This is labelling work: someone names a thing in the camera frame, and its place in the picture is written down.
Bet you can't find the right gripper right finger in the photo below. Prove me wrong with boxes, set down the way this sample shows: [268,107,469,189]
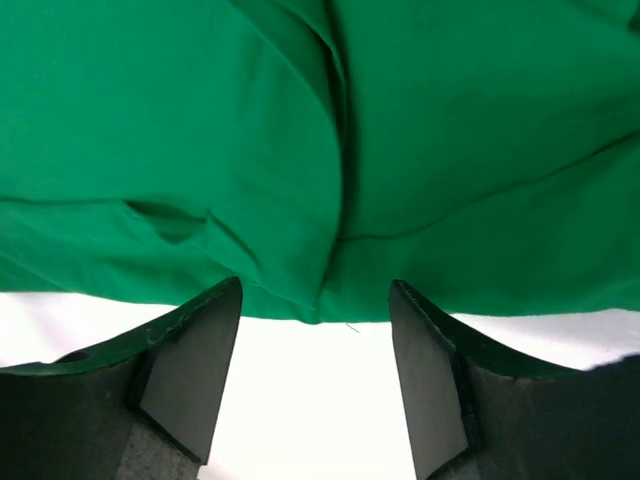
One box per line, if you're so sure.
[389,280,639,479]

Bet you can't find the green t shirt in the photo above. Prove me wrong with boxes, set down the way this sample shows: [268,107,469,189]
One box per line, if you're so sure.
[1,1,639,323]

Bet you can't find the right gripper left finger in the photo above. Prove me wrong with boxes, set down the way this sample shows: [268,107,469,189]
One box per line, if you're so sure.
[1,277,243,480]

